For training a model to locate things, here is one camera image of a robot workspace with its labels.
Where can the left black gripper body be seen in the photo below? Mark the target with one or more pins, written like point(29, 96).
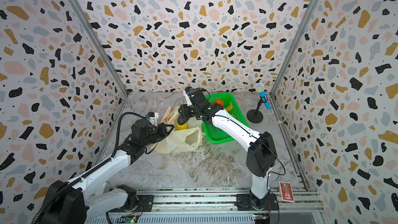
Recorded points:
point(154, 135)

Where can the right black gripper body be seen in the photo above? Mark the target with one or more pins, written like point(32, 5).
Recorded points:
point(191, 110)

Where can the yellow lemon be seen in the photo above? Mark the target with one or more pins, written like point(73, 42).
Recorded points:
point(181, 126)

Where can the cream plastic bag orange print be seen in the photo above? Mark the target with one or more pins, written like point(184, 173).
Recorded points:
point(180, 141)

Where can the yellow banana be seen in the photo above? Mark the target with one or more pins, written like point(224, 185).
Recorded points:
point(229, 107)

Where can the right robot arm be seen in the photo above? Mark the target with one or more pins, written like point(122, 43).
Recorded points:
point(261, 157)

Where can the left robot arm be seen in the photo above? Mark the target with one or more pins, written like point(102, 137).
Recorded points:
point(77, 200)

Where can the wooden rolling pin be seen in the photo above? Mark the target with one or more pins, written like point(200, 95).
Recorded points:
point(167, 113)

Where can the orange fruit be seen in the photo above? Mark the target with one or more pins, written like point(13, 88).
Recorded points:
point(220, 102)

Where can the green plastic basket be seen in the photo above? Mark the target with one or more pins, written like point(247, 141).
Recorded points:
point(227, 125)

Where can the black microphone stand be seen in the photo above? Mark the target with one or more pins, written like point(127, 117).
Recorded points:
point(255, 116)

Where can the blue toy microphone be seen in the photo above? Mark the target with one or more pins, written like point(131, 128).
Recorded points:
point(261, 90)

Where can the red card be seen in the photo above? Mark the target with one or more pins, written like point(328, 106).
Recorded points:
point(286, 191)

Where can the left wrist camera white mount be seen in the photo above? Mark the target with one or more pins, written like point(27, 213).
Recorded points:
point(152, 118)

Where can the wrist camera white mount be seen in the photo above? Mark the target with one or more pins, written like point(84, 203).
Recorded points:
point(187, 97)
point(152, 118)

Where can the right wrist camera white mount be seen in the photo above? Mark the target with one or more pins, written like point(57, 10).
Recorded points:
point(187, 97)

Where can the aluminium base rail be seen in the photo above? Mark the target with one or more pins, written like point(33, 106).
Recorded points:
point(216, 206)

